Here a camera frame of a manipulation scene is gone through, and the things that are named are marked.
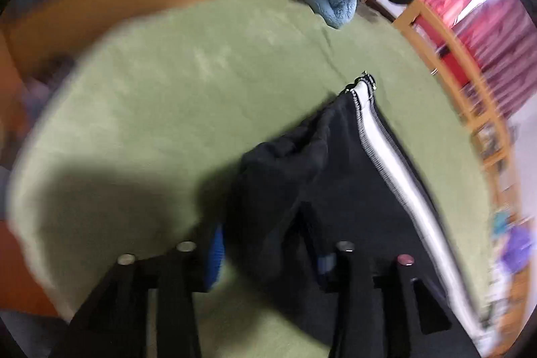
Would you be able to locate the wooden shelf rack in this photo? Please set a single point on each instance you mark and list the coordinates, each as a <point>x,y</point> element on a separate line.
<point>465,98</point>

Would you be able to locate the pink patterned curtain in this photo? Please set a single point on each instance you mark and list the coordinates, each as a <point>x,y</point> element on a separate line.
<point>482,31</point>

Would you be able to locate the green blanket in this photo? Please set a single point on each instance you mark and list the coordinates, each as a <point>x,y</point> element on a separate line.
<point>168,98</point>

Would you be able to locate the black pants with white stripe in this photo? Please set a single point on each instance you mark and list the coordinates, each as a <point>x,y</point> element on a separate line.
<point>335,173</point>

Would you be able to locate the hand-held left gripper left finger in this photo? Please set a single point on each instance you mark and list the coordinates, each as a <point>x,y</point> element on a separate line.
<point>215,257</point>

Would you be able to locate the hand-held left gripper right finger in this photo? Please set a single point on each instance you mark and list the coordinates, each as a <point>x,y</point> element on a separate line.
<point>324,263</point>

